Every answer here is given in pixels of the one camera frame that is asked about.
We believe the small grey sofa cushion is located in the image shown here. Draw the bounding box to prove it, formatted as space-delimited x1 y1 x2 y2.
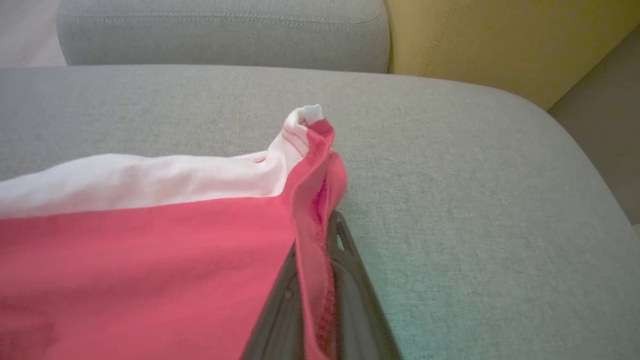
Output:
56 0 391 74

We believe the red shorts white stripe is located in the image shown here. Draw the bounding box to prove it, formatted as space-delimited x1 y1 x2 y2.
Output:
0 104 348 360

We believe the yellow sofa cushion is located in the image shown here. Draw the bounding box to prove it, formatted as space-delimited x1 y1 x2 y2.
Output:
384 0 640 111

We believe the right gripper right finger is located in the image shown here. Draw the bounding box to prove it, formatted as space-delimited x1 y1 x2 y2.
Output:
327 210 404 360

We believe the large grey sofa seat cushion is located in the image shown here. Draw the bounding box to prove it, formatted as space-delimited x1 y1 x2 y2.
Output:
0 64 640 360

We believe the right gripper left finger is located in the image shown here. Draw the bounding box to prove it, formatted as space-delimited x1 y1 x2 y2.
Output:
240 244 307 360

